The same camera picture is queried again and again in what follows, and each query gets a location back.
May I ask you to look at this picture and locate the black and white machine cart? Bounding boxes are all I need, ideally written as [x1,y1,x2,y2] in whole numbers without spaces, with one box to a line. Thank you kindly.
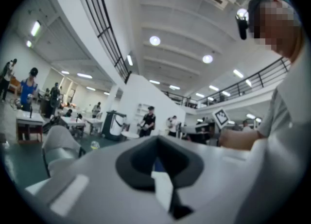
[101,110,127,141]

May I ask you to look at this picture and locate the person's grey shirt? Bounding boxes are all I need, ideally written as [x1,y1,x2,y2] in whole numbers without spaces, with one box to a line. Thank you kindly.
[252,45,311,224]

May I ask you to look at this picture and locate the white round table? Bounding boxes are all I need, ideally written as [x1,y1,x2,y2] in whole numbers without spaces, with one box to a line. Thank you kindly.
[121,131,140,141]

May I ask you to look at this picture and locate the person's head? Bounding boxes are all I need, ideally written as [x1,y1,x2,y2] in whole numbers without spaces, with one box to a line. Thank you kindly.
[247,0,305,64]

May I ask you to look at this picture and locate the white work table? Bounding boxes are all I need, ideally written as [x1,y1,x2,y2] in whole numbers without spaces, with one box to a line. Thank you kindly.
[60,116,86,137]
[86,118,104,136]

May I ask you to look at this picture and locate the black head-mounted camera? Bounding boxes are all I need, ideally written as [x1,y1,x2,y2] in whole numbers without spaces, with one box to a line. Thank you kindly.
[235,15,249,40]

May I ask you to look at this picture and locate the person's right forearm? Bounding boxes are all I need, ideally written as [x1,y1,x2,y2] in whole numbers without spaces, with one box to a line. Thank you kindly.
[218,129,262,152]

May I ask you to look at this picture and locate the white desk with wooden frame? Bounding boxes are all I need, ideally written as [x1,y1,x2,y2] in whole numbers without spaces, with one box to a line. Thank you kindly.
[15,109,46,145]

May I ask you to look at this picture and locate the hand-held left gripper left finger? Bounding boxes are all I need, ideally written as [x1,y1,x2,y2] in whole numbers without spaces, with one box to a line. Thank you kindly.
[24,135,176,224]

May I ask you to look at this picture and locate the white wall shelves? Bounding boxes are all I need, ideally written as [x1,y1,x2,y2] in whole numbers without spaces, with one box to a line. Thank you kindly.
[135,103,153,122]

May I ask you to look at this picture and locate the person's black cap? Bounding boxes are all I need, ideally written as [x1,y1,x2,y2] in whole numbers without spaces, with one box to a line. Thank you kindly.
[247,0,274,26]

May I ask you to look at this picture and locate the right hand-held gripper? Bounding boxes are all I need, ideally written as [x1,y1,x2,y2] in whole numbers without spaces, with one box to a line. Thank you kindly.
[182,107,230,145]

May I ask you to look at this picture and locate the black mezzanine railing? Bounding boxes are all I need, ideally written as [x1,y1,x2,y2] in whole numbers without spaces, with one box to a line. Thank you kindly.
[163,57,292,109]
[72,0,132,84]

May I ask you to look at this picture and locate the grey padded chair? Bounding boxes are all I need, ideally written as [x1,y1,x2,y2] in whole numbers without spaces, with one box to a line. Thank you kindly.
[41,125,86,178]

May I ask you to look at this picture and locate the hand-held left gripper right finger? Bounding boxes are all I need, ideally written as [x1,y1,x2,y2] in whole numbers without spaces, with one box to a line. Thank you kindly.
[157,135,252,224]

